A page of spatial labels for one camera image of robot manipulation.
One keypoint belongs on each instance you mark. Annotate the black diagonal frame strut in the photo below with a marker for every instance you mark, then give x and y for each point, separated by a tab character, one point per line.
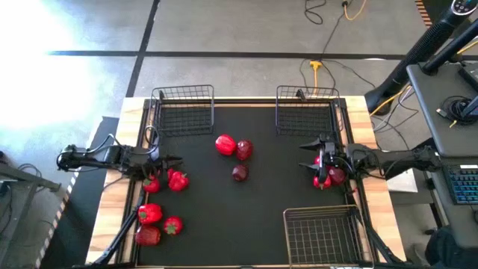
384	250
119	239

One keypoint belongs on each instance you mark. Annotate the black basket clamp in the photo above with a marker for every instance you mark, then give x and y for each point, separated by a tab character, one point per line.
300	94
161	95

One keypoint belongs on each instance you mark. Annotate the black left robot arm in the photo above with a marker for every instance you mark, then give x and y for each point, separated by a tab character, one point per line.
93	160

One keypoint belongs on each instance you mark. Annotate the black floor mat striped edge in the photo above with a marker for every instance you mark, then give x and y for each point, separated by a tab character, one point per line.
78	224

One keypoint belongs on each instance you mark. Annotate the black table mat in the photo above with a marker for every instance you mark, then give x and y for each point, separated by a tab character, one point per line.
242	224

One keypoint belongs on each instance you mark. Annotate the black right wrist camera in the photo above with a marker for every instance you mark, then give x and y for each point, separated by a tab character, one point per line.
330	147

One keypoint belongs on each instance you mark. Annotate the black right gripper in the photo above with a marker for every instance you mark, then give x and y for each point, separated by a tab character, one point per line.
325	157

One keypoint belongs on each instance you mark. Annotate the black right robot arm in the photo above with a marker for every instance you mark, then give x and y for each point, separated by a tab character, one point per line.
396	162

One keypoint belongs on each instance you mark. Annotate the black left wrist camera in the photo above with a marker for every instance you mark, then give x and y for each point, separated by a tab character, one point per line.
155	153

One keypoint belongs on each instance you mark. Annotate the black monitor pole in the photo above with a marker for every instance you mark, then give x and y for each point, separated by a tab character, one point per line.
448	48

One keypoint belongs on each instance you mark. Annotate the dark red tomato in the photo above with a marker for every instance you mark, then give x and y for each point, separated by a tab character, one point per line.
148	235

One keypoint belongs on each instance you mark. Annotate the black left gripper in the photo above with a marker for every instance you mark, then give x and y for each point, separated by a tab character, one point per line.
143	162

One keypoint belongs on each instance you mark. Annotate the blue backlit keyboard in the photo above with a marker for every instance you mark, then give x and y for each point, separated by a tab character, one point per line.
463	185

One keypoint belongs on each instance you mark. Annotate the black tower fan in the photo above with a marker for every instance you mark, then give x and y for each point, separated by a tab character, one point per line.
418	48

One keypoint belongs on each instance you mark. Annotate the orange black striped strip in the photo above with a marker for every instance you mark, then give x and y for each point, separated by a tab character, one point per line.
424	13

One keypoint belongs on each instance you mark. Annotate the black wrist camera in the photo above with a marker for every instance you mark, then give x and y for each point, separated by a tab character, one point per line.
155	153
330	147

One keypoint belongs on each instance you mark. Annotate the white paper sheet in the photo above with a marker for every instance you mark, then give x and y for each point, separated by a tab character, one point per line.
407	185

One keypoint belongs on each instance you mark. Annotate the black desk device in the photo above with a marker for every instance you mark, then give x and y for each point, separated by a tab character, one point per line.
471	76

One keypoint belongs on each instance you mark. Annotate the grey metal side table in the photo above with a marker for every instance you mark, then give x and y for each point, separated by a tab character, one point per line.
30	179

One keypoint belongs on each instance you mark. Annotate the grey desk top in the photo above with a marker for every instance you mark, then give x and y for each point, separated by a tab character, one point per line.
429	123
455	224

